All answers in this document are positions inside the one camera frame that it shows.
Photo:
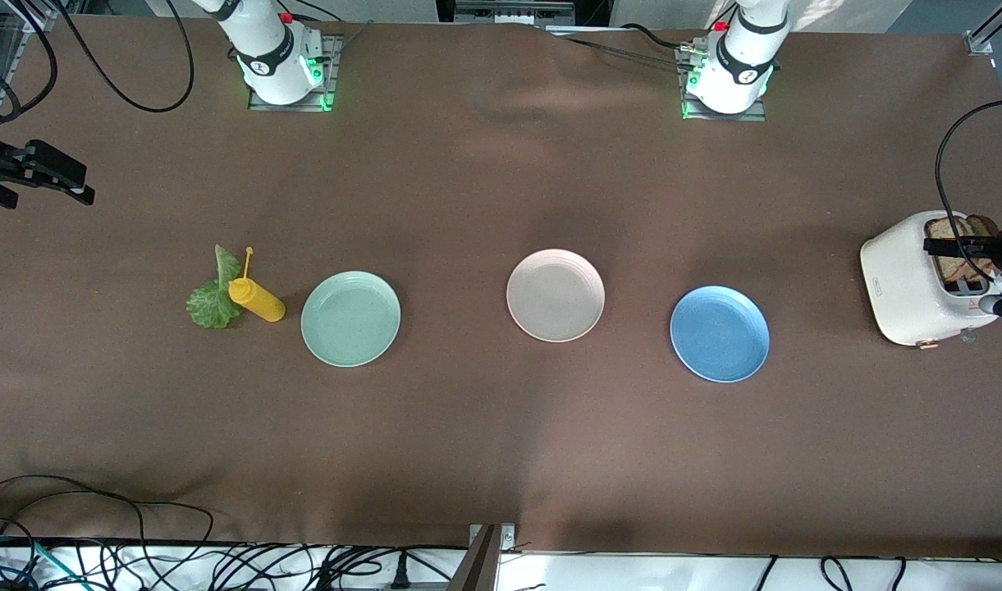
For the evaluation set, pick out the brown bread slice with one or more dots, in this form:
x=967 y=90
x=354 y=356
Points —
x=948 y=267
x=983 y=226

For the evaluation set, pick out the green lettuce leaf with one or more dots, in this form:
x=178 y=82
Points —
x=213 y=308

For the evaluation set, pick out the yellow mustard squeeze bottle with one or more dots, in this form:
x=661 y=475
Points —
x=258 y=302

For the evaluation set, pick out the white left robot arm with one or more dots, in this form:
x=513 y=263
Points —
x=743 y=74

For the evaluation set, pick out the blue plate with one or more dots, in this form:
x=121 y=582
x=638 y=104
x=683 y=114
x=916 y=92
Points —
x=720 y=333

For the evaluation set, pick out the green plate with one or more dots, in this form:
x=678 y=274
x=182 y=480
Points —
x=350 y=318

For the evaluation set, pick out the beige plate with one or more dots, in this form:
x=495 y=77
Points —
x=555 y=295

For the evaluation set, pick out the white toaster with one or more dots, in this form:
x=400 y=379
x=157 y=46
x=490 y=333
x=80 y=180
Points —
x=899 y=287

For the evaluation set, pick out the black equipment stand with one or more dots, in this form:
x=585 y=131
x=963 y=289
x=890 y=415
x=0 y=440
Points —
x=591 y=10

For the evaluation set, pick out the brown table cloth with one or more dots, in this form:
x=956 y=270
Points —
x=500 y=427

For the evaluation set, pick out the black power plug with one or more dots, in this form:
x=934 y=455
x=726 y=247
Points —
x=400 y=579

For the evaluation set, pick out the aluminium frame profile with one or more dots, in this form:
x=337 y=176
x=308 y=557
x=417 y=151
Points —
x=33 y=15
x=981 y=39

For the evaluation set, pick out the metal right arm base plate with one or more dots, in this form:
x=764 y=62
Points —
x=291 y=107

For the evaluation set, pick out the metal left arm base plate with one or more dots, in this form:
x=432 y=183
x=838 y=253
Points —
x=722 y=116

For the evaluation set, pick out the metal frame post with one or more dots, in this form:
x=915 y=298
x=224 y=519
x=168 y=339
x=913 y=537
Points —
x=480 y=566

